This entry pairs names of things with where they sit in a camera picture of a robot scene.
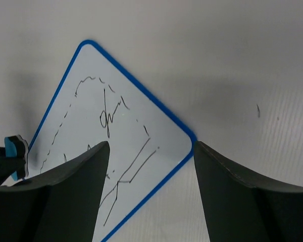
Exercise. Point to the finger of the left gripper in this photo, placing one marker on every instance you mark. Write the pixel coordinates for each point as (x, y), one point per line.
(8, 165)

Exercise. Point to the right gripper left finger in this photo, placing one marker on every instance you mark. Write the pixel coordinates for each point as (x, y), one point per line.
(60, 204)

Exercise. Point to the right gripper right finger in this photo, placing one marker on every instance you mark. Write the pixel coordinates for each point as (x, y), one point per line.
(242, 205)

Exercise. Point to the blue foam whiteboard eraser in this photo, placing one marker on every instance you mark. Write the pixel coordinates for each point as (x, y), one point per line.
(17, 147)

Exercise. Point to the blue-framed small whiteboard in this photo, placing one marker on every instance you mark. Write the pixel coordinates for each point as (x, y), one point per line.
(99, 100)

